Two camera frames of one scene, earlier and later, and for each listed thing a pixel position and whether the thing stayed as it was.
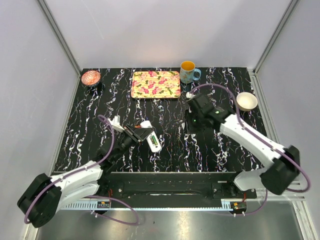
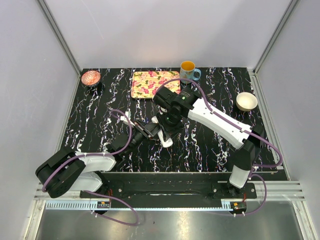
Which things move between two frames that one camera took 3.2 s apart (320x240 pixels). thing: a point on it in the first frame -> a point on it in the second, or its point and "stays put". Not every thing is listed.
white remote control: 151,139 -> 168,143
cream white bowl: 246,101 stays put
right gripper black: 189,113 -> 161,116
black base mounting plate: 171,190 stays put
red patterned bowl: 90,77 stays put
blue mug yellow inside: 187,70 stays put
